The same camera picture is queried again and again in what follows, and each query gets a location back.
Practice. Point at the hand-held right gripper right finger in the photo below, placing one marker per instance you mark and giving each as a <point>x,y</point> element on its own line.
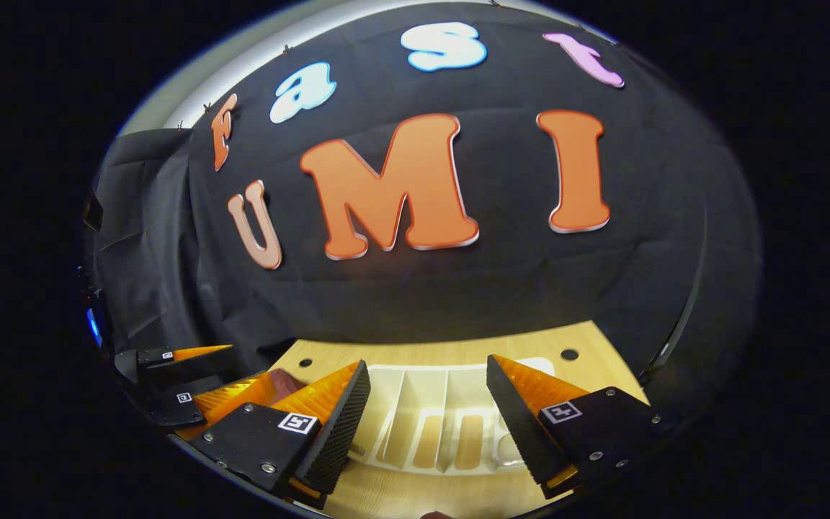
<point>512,418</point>

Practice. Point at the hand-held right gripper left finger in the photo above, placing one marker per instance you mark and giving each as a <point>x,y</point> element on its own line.
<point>339,425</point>

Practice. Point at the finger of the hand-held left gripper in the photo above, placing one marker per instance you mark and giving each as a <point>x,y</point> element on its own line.
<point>181,404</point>
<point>181,364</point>

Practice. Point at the white bookshelf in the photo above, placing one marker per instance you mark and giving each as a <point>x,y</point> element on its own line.
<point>451,425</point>

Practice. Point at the maroon schoolbag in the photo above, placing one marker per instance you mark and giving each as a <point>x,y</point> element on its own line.
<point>289,380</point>

